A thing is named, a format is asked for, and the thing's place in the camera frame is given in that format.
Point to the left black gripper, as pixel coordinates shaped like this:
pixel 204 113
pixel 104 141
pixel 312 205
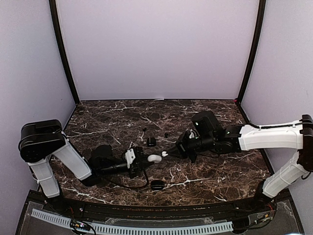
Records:
pixel 139 167

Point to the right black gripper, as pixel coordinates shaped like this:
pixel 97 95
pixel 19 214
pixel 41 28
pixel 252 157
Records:
pixel 181 148

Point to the white earbud charging case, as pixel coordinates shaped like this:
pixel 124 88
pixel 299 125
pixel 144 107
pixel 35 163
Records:
pixel 154 158

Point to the black charging case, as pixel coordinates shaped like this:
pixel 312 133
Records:
pixel 151 142
pixel 156 185

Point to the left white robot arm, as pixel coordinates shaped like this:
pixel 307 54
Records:
pixel 44 139

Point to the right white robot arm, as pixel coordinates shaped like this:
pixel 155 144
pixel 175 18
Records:
pixel 296 135

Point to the black closed charging case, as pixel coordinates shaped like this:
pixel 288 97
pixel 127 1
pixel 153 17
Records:
pixel 156 185

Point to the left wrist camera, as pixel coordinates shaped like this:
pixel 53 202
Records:
pixel 130 157

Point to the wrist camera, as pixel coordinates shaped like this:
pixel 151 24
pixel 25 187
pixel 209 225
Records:
pixel 130 157
pixel 188 134

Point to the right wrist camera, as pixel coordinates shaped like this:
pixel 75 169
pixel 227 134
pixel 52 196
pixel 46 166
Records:
pixel 188 134

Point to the black front frame rail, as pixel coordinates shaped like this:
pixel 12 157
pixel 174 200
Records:
pixel 278 218

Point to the white slotted cable duct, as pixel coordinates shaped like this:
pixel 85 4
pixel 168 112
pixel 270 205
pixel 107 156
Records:
pixel 97 228

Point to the right black frame post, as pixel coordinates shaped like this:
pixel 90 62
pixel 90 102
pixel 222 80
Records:
pixel 253 50

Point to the black frame post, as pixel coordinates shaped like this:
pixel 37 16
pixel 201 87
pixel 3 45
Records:
pixel 253 50
pixel 62 50

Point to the left black frame post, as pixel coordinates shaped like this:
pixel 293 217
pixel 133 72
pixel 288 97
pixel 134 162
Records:
pixel 62 50

